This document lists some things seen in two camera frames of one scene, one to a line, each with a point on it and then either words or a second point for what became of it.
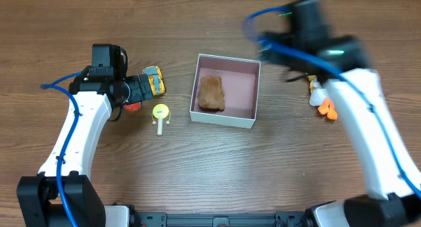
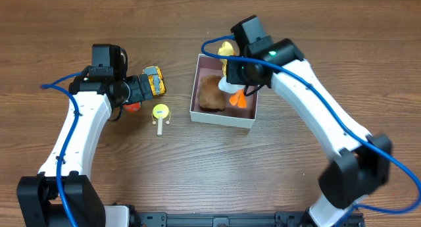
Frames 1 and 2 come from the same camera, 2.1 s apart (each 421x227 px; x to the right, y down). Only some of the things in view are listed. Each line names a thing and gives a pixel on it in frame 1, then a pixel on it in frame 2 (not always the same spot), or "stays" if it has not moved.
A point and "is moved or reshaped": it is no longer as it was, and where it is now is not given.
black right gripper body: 274,56 -> 235,74
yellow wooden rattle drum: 160,111 stays
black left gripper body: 145,87 stays
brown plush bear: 211,93 stays
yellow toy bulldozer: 156,79 stays
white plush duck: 318,98 is moved or reshaped
